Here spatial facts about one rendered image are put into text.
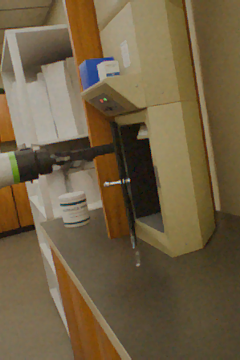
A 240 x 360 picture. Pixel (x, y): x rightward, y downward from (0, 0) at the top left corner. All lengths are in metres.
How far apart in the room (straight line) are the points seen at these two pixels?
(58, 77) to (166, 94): 1.30
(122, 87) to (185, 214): 0.43
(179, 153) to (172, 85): 0.21
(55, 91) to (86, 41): 0.92
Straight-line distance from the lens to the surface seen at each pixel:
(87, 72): 1.31
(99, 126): 1.49
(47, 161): 1.11
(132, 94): 1.14
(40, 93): 2.49
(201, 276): 1.08
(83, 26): 1.54
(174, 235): 1.22
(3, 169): 1.09
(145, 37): 1.19
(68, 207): 1.83
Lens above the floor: 1.37
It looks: 9 degrees down
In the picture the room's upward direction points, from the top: 10 degrees counter-clockwise
